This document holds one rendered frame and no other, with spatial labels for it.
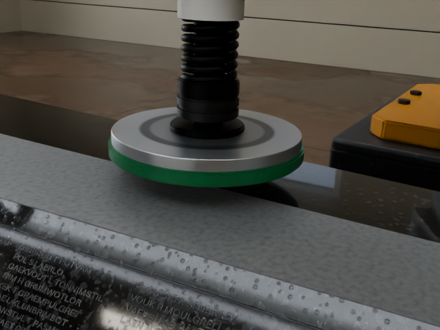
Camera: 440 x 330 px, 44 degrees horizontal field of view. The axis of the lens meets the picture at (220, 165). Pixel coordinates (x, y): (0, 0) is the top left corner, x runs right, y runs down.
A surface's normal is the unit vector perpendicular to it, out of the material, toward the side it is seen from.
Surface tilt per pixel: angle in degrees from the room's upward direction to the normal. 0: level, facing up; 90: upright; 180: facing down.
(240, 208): 0
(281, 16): 90
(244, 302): 45
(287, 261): 0
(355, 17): 90
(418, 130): 90
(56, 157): 0
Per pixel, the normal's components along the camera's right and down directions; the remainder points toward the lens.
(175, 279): -0.29, -0.47
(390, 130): -0.51, 0.27
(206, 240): 0.04, -0.94
